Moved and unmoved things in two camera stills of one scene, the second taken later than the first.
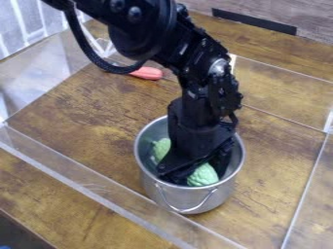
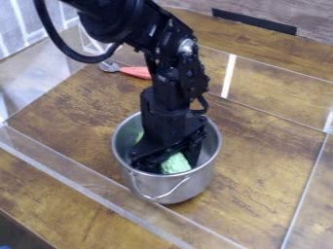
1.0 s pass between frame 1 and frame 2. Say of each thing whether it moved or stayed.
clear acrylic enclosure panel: stayed
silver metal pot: moved
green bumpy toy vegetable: moved
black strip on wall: stayed
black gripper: moved
